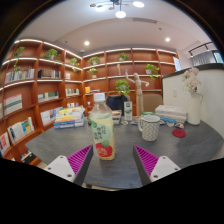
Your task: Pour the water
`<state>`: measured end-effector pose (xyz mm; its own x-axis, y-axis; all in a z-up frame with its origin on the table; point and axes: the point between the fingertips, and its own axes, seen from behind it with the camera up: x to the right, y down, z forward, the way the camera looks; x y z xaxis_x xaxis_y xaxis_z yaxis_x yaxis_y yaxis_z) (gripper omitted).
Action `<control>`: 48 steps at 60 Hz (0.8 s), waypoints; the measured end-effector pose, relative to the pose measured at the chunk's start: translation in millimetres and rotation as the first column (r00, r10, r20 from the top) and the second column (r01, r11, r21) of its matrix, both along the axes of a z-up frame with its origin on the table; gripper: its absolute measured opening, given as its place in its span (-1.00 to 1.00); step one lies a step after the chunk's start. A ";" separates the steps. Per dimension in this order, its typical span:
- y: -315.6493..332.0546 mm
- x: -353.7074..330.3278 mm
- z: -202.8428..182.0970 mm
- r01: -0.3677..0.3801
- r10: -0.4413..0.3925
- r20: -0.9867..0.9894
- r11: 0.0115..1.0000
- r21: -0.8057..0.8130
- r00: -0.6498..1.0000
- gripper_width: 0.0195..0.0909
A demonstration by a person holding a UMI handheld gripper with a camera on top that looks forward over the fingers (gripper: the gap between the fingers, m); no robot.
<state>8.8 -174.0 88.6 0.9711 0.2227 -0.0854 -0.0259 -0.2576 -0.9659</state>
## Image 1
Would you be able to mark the recessed ceiling light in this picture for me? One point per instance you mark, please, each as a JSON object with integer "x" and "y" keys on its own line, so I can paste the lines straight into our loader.
{"x": 86, "y": 43}
{"x": 167, "y": 39}

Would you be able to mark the black ceiling track rail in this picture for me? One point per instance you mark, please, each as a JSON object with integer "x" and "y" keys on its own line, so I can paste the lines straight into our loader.
{"x": 200, "y": 47}

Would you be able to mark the wooden bookshelf unit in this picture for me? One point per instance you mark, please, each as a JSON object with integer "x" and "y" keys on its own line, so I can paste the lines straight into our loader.
{"x": 30, "y": 90}

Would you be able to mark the stack of white books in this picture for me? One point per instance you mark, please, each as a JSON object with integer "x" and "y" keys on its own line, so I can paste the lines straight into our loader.
{"x": 171, "y": 113}

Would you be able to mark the ceiling air vent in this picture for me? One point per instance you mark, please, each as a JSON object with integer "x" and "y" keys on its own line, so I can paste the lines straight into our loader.
{"x": 144, "y": 20}

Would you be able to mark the colourful stack of books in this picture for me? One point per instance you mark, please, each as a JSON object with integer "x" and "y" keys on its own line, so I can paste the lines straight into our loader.
{"x": 68, "y": 120}

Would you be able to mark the tan upholstered chair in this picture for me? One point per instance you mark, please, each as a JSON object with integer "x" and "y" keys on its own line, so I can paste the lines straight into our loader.
{"x": 152, "y": 102}

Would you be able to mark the grey curtain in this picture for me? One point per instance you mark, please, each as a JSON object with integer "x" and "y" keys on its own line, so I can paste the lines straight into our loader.
{"x": 204, "y": 58}

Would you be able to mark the green and white carton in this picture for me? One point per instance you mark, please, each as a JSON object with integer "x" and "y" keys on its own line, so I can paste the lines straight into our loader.
{"x": 128, "y": 111}

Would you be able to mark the wooden artist mannequin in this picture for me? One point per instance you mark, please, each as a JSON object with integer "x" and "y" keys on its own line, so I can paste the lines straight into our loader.
{"x": 139, "y": 93}

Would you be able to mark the small stack of books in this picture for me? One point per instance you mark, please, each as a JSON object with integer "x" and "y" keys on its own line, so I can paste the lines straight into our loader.
{"x": 116, "y": 117}

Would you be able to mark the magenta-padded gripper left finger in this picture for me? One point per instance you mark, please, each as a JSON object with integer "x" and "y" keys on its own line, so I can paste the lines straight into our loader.
{"x": 63, "y": 166}

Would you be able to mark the white jug vase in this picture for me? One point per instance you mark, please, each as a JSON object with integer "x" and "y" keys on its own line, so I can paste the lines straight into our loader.
{"x": 194, "y": 111}

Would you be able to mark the ceiling chandelier with round lamps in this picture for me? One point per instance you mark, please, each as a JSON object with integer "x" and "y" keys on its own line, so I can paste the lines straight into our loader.
{"x": 120, "y": 13}

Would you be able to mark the white patterned mug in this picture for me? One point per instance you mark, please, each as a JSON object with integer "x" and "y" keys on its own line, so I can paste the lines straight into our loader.
{"x": 150, "y": 129}

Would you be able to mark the flat round red coaster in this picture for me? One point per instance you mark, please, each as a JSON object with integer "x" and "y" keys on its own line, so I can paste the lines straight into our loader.
{"x": 179, "y": 133}

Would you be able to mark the yellow drink bottle white cap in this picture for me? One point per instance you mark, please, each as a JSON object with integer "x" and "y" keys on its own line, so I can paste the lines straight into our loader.
{"x": 102, "y": 133}

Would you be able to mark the dark jacket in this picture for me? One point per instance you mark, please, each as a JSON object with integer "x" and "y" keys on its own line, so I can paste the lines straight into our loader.
{"x": 116, "y": 103}

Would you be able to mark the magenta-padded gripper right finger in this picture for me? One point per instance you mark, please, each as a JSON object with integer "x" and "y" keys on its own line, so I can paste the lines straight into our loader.
{"x": 160, "y": 167}

